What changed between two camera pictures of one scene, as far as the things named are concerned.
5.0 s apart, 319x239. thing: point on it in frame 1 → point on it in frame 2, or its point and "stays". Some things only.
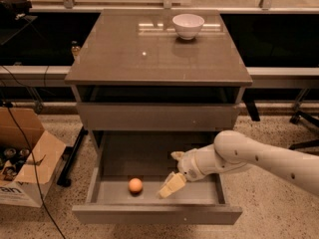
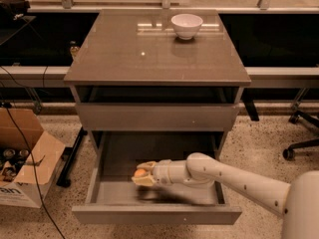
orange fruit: x=135 y=184 → x=140 y=172
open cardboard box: x=29 y=157 stays
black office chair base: x=297 y=115 stays
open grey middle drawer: x=118 y=156 stays
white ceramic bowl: x=187 y=26 stays
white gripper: x=187 y=165 → x=161 y=172
